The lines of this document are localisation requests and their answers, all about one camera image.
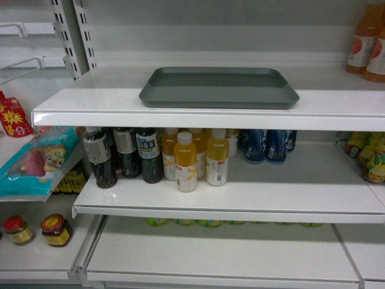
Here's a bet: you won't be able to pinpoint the grey rectangular serving tray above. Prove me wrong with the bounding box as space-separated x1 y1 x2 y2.
139 67 300 110

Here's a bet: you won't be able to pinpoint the yellow juice bottle front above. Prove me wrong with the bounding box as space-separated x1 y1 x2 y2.
174 131 197 193

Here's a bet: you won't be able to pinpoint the yellow juice bottle back left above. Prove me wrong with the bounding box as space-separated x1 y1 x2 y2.
162 128 179 181

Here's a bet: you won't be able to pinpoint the pale yellow juice bottle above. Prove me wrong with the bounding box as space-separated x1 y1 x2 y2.
206 128 229 187

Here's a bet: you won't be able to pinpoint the dark tea bottle right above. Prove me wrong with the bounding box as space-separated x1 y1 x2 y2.
136 128 164 184

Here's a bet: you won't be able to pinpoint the blue drink bottle left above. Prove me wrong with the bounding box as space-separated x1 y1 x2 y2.
245 129 268 164

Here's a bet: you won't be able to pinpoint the dark tea bottle middle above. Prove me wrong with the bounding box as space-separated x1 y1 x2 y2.
113 127 142 178

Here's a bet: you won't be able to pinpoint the white upper store shelf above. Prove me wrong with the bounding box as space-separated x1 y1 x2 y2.
31 66 384 131

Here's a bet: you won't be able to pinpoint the white store shelf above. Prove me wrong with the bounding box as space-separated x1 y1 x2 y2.
31 66 384 131
85 216 360 288
72 141 384 223

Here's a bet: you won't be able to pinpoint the white bottom store shelf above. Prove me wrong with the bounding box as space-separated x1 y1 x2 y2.
85 216 360 288

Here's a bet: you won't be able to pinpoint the white middle store shelf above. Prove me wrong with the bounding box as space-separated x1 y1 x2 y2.
72 141 384 223

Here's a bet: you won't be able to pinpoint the red lid sauce jar right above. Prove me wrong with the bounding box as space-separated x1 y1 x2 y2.
40 213 73 247

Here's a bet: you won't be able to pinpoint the red lid sauce jar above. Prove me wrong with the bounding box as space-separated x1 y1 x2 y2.
40 213 73 247
2 215 34 246

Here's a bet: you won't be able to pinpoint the teal snack bag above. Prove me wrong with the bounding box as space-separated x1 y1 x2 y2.
1 126 85 201

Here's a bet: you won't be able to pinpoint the white slotted shelf upright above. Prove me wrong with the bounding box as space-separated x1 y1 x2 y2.
50 0 97 79

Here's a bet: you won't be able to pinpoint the yellow lemon tea bottles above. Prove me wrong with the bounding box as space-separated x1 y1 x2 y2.
345 131 384 184

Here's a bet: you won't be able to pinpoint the red snack pouch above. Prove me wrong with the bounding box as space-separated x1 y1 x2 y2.
1 91 34 138

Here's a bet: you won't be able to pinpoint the red lid sauce jar left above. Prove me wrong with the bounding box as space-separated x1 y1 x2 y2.
2 215 34 246

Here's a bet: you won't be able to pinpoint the orange juice bottle right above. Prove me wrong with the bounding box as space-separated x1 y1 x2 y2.
364 25 384 83

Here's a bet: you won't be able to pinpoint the orange juice bottle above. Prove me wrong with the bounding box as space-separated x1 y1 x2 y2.
345 4 382 74
364 25 384 83

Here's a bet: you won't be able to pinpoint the orange juice bottle left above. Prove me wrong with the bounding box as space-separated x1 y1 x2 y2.
345 4 382 74

